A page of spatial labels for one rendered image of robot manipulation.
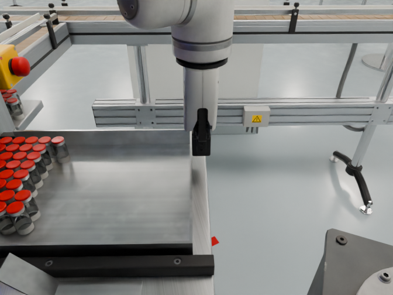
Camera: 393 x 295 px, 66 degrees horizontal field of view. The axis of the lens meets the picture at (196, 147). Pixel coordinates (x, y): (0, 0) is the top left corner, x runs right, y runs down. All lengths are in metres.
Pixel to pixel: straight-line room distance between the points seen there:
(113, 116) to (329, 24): 1.03
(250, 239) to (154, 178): 1.09
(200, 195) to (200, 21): 0.26
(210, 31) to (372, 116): 1.39
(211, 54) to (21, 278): 0.34
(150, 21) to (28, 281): 0.31
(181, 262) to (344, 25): 1.21
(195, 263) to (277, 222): 1.29
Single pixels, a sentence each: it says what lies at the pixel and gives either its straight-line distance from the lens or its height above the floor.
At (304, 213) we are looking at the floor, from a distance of 1.74.
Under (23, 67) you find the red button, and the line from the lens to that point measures 0.72.
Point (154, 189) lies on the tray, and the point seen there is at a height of 0.88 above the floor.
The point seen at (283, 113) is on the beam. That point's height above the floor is 0.50.
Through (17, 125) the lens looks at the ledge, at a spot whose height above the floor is 0.88.
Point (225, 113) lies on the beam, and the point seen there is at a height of 0.50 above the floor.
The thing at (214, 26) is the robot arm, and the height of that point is 1.13.
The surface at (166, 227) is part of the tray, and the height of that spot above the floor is 0.88.
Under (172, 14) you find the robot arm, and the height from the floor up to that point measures 1.15.
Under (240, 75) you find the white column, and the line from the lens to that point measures 2.04.
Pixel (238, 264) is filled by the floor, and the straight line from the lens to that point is 1.47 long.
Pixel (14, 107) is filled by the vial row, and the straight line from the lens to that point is 0.77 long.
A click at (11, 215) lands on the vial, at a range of 0.47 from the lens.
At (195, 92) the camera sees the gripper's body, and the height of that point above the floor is 1.04.
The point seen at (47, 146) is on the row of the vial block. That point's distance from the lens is 0.59.
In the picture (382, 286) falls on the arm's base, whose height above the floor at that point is 0.87.
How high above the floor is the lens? 1.22
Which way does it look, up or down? 36 degrees down
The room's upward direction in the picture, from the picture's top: straight up
